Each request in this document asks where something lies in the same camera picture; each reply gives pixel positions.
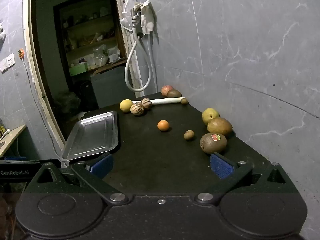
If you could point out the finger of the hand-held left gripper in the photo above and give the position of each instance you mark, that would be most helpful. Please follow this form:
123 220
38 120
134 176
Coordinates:
15 158

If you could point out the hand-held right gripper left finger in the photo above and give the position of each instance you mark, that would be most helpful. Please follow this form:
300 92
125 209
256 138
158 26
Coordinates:
101 166

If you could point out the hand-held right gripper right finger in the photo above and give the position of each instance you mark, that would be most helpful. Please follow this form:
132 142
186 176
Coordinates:
221 166

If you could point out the large kiwi with red sticker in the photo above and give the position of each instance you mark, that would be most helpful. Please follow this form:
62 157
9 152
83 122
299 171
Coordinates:
213 143

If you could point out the metal tray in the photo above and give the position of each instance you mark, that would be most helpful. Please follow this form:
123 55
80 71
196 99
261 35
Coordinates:
92 135

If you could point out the small brown kiwi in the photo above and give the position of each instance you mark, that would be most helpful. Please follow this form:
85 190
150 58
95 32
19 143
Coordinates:
184 101
189 135

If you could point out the yellow green pear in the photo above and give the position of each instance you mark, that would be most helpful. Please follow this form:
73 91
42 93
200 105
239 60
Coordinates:
210 115

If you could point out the orange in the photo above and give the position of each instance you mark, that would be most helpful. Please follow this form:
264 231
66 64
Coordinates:
163 125

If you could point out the wooden side table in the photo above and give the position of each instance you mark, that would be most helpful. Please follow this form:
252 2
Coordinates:
12 136

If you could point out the round yellow lemon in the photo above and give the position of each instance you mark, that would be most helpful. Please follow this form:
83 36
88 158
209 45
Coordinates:
126 105

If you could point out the striped pepino melon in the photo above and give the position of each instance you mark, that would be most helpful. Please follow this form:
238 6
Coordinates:
146 103
137 109

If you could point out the dark grey cabinet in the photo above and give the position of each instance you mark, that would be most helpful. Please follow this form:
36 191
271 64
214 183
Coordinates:
110 85

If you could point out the white leek stalk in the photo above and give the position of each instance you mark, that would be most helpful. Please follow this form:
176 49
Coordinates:
165 101

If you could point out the red apple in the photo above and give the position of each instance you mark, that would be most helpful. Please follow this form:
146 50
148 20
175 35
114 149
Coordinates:
166 90

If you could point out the green box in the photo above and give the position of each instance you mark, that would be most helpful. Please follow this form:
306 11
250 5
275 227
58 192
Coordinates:
78 69

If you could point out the cluttered wooden shelf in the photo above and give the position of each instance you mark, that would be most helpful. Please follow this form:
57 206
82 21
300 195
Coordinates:
92 37

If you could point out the clear plastic bag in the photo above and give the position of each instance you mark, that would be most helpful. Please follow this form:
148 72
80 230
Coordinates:
125 17

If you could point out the metal faucet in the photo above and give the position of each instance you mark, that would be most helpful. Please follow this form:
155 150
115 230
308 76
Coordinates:
135 17

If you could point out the white rag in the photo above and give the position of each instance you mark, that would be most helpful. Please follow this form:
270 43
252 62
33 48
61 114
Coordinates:
147 17

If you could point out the white door frame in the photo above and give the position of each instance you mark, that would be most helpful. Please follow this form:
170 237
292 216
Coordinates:
32 67

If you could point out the white wall socket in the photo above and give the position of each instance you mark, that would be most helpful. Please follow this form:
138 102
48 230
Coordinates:
7 62

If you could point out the orange wall plug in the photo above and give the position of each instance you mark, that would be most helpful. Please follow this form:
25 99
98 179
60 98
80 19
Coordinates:
21 53

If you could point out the white wall object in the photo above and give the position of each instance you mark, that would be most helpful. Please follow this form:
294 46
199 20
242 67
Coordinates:
2 32

